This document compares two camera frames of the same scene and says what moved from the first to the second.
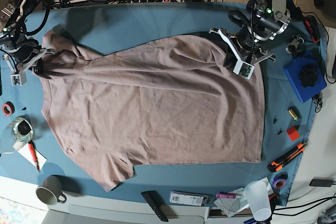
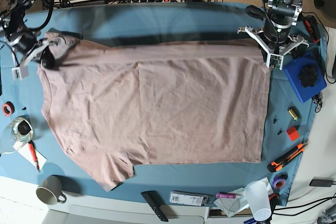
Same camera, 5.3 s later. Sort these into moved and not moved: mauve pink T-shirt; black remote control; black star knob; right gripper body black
Moved: right gripper body black
Not moved: black star knob; mauve pink T-shirt; black remote control
